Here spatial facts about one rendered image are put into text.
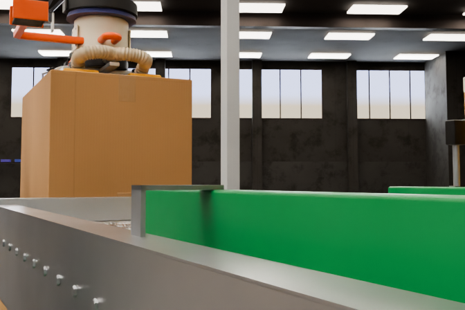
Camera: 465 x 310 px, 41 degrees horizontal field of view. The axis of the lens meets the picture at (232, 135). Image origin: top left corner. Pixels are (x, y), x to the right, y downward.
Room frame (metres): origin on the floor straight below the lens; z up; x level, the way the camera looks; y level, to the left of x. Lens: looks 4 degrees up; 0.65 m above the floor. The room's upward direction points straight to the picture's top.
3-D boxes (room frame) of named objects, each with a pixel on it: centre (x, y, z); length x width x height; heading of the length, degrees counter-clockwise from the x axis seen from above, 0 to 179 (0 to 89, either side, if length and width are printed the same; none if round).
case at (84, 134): (1.98, 0.42, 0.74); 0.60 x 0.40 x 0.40; 25
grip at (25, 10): (1.59, 0.53, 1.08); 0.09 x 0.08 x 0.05; 115
